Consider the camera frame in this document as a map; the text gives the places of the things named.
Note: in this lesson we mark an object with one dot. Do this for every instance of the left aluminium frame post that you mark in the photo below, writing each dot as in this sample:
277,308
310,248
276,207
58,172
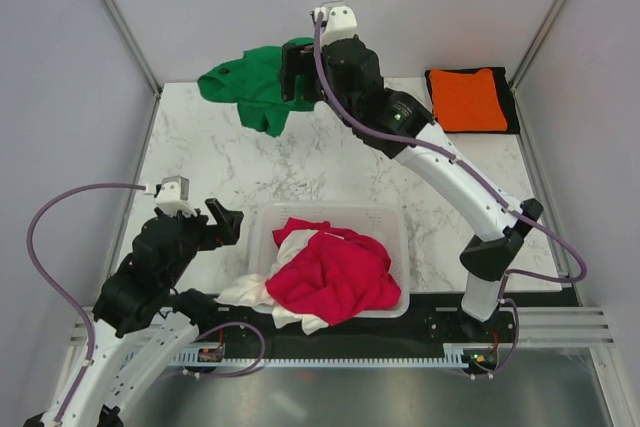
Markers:
130,43

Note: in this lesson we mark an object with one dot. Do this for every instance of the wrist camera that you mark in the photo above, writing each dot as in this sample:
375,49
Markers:
172,197
338,21

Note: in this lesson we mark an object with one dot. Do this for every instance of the folded orange t shirt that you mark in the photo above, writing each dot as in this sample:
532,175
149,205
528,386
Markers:
466,102

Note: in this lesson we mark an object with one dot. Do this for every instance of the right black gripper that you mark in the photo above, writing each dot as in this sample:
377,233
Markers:
298,60

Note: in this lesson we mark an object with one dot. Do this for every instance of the aluminium extrusion rail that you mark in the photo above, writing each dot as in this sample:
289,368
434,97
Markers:
563,327

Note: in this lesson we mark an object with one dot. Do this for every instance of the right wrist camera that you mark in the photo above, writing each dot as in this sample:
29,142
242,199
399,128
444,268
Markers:
338,21

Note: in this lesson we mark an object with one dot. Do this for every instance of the red t shirt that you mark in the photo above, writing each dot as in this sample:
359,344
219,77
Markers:
341,273

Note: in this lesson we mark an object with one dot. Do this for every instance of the right aluminium frame post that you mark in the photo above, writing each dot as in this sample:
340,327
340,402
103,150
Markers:
543,31

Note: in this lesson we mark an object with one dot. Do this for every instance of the green t shirt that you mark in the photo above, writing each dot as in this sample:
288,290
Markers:
252,83

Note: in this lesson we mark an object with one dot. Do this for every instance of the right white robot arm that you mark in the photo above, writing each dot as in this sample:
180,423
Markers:
407,132

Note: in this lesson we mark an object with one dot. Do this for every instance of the white slotted cable duct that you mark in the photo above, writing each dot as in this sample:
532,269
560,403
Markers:
200,358

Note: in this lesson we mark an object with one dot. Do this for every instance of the aluminium frame post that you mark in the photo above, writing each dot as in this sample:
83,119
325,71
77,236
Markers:
130,43
543,31

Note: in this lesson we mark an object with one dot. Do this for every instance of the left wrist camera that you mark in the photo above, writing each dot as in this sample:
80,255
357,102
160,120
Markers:
172,197

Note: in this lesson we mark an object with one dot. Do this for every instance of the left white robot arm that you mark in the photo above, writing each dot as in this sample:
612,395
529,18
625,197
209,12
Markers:
139,323

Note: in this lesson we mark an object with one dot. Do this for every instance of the white plastic basket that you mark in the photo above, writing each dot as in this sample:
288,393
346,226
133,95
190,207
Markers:
384,222

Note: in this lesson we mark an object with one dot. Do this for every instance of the folded black t shirt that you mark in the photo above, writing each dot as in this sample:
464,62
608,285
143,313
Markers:
505,96

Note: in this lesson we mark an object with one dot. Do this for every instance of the white t shirt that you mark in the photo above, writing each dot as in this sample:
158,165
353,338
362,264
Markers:
256,290

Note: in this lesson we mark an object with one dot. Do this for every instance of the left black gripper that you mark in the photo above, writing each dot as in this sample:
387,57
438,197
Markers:
228,221

